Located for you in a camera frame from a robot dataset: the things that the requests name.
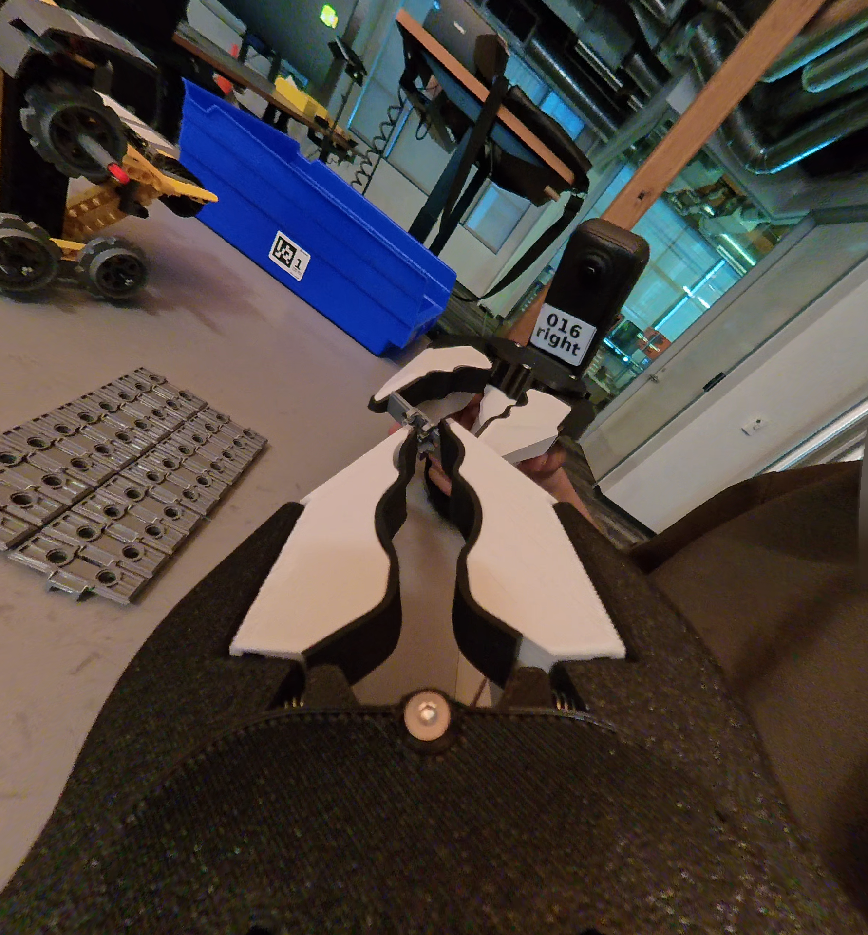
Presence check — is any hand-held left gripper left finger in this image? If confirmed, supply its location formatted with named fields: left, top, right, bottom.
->
left=229, top=430, right=420, bottom=663

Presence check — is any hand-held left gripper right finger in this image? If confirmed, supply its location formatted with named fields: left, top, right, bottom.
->
left=438, top=422, right=627, bottom=670

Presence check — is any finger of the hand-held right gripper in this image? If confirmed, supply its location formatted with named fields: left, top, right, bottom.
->
left=368, top=345, right=495, bottom=423
left=476, top=386, right=575, bottom=464

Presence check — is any dark grey track link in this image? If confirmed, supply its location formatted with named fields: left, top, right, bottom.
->
left=384, top=391, right=435, bottom=432
left=405, top=416, right=451, bottom=463

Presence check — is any person's right hand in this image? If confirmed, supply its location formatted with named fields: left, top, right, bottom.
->
left=510, top=447, right=602, bottom=533

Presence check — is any wooden standing desk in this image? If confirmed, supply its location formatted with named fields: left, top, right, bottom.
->
left=394, top=9, right=594, bottom=245

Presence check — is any blue plastic storage bin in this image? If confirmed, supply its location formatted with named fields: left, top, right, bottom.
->
left=178, top=79, right=458, bottom=359

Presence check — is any yellow black brick vehicle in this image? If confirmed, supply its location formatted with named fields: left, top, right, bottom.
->
left=0, top=0, right=220, bottom=300

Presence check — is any wooden post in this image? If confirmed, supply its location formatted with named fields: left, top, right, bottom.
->
left=601, top=0, right=830, bottom=236

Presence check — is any coiled black cable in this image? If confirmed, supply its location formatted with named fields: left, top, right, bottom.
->
left=361, top=98, right=400, bottom=194

